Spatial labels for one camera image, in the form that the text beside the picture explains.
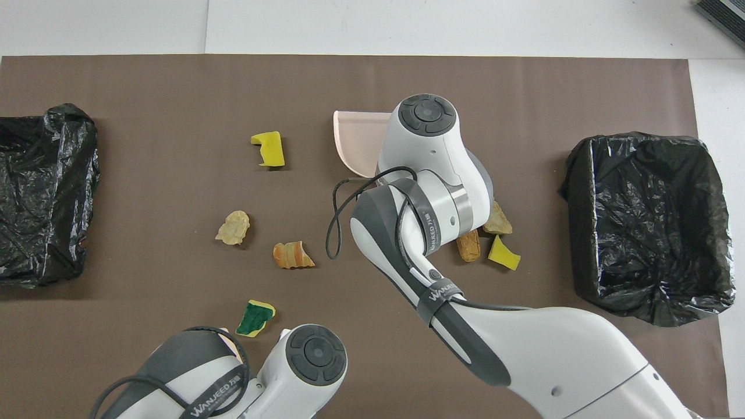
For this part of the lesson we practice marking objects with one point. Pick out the pink plastic dustpan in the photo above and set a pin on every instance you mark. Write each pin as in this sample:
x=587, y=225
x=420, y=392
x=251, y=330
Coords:
x=358, y=142

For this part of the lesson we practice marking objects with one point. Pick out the orange striped croissant toy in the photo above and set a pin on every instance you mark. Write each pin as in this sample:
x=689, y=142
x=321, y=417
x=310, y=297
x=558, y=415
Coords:
x=291, y=256

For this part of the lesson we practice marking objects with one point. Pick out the golden brown bread roll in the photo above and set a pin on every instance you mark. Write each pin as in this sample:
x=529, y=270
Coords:
x=469, y=247

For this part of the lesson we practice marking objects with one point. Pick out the notched yellow sponge piece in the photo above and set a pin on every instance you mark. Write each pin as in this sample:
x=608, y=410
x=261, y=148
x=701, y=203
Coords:
x=270, y=148

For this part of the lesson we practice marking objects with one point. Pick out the pale bread chunk toy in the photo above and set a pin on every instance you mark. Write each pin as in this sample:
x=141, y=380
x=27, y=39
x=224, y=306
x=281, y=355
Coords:
x=499, y=222

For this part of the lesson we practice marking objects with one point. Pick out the small yellow sponge wedge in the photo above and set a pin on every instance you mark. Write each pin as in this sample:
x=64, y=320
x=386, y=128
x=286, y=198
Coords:
x=503, y=255

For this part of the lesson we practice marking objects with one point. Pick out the pale croissant toy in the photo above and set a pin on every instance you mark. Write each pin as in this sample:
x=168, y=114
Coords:
x=234, y=227

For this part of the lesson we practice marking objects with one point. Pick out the green and yellow sponge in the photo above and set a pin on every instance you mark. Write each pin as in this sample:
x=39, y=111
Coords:
x=253, y=319

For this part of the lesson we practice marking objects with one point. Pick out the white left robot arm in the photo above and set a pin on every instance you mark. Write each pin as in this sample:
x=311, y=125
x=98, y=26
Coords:
x=317, y=355

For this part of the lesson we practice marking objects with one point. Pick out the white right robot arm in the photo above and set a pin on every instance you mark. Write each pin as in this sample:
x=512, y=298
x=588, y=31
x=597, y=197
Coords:
x=553, y=349

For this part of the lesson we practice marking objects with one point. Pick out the black bag-lined trash bin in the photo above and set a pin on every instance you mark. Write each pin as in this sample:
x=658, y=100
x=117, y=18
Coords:
x=52, y=151
x=634, y=192

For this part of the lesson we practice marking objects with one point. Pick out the brown table mat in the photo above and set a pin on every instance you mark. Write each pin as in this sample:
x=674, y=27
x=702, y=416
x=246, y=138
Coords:
x=174, y=87

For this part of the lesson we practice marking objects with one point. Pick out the dark ribbed device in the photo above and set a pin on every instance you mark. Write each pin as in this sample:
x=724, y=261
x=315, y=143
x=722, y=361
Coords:
x=724, y=11

